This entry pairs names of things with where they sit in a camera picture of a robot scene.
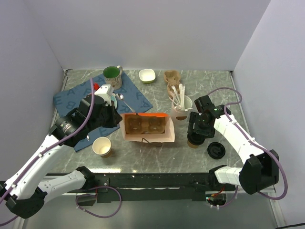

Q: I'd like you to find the green inside ceramic mug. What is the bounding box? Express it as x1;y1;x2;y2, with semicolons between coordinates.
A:
103;65;123;90

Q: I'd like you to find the wrapped white stirrers bundle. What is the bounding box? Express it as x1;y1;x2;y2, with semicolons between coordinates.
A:
171;84;186;110

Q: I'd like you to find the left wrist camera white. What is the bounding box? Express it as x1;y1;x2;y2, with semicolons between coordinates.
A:
94;84;114;106

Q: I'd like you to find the small white green bowl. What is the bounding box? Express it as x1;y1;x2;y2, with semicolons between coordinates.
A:
139;69;156;83

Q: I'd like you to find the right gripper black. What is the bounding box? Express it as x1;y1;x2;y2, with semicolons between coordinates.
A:
187;111;216;139

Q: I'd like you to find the black coffee cup lid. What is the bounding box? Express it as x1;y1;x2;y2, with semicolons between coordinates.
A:
187;133;205;146

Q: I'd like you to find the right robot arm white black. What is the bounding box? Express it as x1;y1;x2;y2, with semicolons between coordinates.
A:
187;95;279;195

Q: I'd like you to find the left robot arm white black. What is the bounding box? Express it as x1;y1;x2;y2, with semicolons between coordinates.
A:
0;95;122;219

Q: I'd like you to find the brown paper cup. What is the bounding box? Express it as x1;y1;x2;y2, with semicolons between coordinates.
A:
187;140;203;149
92;137;112;158

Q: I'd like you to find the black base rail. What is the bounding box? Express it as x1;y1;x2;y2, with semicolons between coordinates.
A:
47;173;239;203

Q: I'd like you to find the red blue floral plate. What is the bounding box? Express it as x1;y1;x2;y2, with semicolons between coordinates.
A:
111;93;118;109

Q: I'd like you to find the orange paper bag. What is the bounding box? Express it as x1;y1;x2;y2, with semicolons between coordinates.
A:
120;113;175;143

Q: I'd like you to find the white cup holding stirrers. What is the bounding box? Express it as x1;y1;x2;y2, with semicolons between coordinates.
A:
170;95;193;125

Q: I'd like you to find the metal spoon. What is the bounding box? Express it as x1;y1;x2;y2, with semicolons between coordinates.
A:
117;93;135;113

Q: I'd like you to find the cardboard cup carrier tray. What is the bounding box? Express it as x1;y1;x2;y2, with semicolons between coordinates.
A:
124;114;166;135

